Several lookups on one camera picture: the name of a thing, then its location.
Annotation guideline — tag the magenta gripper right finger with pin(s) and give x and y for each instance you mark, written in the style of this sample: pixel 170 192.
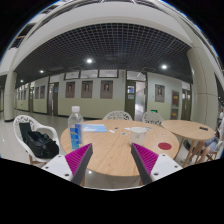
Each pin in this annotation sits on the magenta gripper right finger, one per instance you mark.
pixel 152 166

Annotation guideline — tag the clear plastic water bottle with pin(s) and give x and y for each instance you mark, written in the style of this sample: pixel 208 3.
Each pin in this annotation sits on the clear plastic water bottle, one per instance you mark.
pixel 75 126

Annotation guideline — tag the black bag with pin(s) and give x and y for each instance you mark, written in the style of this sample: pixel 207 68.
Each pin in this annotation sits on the black bag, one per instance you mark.
pixel 40 144

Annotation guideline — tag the round wooden table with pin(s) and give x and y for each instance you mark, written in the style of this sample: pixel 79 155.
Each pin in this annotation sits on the round wooden table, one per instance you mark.
pixel 188 130
pixel 112 151

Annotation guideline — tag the red round coaster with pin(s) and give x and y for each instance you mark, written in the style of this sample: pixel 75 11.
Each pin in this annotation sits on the red round coaster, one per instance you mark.
pixel 164 146

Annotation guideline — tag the framed portrait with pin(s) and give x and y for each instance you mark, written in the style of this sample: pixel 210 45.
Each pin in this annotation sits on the framed portrait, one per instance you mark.
pixel 86 89
pixel 159 93
pixel 70 90
pixel 106 91

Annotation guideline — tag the white lattice chair right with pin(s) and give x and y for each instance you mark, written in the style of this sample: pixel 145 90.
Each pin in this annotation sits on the white lattice chair right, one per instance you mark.
pixel 152 118

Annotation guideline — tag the blue booklet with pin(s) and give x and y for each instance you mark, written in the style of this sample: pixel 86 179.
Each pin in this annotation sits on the blue booklet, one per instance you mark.
pixel 94 128

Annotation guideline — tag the white lattice chair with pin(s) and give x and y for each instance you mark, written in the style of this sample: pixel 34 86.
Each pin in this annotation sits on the white lattice chair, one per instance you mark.
pixel 35 126
pixel 117 115
pixel 152 118

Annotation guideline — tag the seated person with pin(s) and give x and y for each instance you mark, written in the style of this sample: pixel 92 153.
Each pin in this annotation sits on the seated person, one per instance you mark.
pixel 211 144

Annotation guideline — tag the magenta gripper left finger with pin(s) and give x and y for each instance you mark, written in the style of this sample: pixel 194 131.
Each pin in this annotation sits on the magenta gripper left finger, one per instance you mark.
pixel 71 167

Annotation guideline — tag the white lattice chair middle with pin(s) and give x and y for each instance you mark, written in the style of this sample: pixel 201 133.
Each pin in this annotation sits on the white lattice chair middle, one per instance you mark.
pixel 117 115

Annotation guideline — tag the white lattice chair left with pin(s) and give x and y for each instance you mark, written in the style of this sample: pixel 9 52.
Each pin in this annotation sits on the white lattice chair left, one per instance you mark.
pixel 35 126

